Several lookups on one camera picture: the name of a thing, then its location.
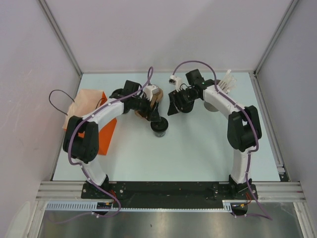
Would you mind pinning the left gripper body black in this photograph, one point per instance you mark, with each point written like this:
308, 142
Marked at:
142, 106

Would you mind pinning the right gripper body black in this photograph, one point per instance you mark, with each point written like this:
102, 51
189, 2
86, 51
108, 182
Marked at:
183, 95

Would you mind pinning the black cup lid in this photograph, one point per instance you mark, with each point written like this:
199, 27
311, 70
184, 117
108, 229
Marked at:
159, 126

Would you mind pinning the orange paper bag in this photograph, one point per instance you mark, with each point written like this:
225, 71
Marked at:
86, 101

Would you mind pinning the dark single cup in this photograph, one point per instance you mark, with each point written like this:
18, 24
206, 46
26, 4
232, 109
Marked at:
160, 133

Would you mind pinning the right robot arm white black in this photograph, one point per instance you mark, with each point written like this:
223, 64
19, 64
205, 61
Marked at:
243, 129

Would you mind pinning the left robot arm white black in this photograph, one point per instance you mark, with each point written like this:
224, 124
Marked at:
82, 139

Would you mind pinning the middle black coffee cup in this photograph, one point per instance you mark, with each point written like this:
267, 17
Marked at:
187, 108

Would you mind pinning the black coffee cup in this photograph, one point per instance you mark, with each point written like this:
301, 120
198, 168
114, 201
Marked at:
117, 94
187, 108

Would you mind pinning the left black coffee cup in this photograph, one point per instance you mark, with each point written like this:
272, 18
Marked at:
117, 94

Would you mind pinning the left brown pulp cup carrier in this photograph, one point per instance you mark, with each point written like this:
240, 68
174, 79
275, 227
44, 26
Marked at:
160, 94

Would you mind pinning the grey straw holder cup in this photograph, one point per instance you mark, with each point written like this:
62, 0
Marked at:
210, 107

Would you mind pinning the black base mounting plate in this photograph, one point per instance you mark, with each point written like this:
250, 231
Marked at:
158, 192

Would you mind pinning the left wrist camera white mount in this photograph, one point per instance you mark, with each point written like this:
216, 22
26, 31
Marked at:
150, 91

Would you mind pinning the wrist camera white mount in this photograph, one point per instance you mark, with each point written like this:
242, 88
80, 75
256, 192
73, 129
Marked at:
176, 81
150, 91

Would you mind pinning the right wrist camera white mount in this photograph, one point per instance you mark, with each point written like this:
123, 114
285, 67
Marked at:
176, 81

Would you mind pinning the aluminium frame rail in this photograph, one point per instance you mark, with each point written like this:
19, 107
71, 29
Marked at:
267, 191

